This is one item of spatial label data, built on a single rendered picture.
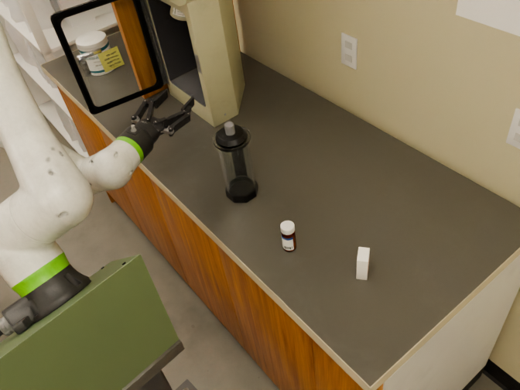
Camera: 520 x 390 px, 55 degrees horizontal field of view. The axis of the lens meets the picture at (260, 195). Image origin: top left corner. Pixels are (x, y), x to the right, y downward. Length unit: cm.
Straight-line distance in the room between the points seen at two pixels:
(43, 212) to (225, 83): 95
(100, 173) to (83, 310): 42
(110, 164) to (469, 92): 99
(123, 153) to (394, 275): 77
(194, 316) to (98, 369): 132
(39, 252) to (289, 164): 85
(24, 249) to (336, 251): 78
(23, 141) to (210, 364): 149
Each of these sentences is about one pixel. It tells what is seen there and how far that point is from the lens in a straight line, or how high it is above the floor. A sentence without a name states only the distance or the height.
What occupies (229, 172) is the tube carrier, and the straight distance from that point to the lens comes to 148.
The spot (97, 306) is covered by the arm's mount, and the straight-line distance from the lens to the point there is 106.
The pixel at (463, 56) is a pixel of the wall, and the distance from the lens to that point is 151.
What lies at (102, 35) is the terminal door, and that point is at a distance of 192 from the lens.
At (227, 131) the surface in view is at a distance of 142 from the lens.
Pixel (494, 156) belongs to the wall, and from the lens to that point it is 160.
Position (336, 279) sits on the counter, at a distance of 136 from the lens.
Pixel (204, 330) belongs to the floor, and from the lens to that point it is 243.
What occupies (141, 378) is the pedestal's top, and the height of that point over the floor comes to 93.
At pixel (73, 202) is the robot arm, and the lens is 107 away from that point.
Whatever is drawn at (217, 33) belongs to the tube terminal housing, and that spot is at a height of 128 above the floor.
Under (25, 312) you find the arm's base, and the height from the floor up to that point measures 118.
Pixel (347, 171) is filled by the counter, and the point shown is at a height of 94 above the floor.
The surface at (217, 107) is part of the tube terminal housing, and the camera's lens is 184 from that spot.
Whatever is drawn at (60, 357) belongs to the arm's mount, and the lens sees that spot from 110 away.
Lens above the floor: 205
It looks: 45 degrees down
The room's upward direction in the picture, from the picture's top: 9 degrees counter-clockwise
